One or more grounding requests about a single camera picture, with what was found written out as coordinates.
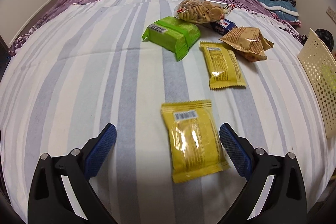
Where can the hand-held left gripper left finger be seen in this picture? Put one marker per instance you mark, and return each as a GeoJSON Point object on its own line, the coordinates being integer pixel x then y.
{"type": "Point", "coordinates": [101, 151]}

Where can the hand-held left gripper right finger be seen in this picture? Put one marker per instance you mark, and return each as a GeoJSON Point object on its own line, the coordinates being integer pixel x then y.
{"type": "Point", "coordinates": [235, 151]}

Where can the yellow snack packet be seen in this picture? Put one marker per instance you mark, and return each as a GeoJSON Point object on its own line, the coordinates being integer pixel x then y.
{"type": "Point", "coordinates": [223, 66]}
{"type": "Point", "coordinates": [194, 140]}

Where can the brown gold snack packet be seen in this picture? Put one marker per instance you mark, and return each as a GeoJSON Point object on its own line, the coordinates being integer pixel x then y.
{"type": "Point", "coordinates": [244, 41]}

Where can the cream perforated plastic basket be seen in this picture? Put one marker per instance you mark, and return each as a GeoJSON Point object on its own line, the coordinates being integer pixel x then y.
{"type": "Point", "coordinates": [315, 69]}

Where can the blue biscuit packet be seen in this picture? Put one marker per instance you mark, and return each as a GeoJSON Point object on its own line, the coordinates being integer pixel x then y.
{"type": "Point", "coordinates": [223, 27]}

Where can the large lime green snack pack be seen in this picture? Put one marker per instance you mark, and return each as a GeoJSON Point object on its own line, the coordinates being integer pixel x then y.
{"type": "Point", "coordinates": [173, 35]}

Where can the clear cookie bag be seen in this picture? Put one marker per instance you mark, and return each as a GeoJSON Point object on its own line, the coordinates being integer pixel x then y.
{"type": "Point", "coordinates": [199, 11]}

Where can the white blue striped bed sheet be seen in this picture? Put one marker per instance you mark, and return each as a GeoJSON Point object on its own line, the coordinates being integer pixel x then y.
{"type": "Point", "coordinates": [92, 95]}

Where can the black handbag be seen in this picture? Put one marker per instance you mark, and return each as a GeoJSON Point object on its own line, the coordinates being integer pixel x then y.
{"type": "Point", "coordinates": [325, 36]}

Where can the blue fleece garment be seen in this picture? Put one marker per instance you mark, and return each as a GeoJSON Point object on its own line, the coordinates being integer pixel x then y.
{"type": "Point", "coordinates": [278, 7]}

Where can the beige wall outlet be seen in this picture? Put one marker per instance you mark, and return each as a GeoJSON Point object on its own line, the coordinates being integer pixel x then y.
{"type": "Point", "coordinates": [330, 13]}

